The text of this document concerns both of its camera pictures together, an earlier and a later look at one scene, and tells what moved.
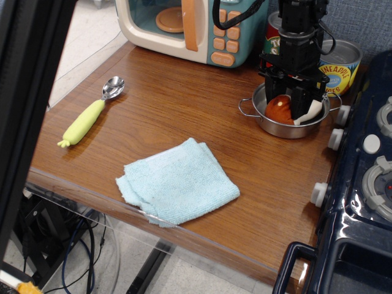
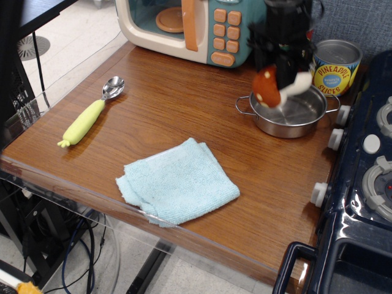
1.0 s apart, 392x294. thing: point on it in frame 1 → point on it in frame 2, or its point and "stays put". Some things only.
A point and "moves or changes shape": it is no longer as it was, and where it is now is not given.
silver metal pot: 255,107 stays put
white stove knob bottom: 318,193 stays put
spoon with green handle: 113,86 stays put
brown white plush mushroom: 278,107 moves or changes shape
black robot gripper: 297,65 → 279,40
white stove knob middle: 335,139 stays put
